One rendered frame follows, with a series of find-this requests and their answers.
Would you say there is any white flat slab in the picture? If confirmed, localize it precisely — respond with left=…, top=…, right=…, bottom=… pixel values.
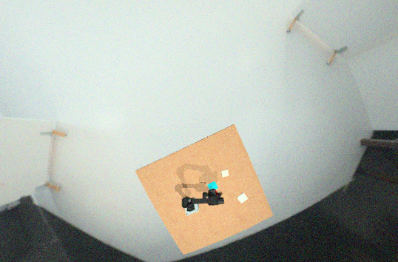
left=237, top=193, right=248, bottom=203

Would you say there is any white flat block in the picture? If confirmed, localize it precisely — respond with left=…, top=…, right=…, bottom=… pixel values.
left=221, top=170, right=229, bottom=177

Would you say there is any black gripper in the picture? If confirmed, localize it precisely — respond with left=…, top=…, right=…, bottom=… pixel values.
left=203, top=192, right=221, bottom=198

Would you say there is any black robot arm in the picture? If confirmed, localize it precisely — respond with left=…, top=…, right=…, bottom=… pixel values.
left=181, top=189, right=224, bottom=212

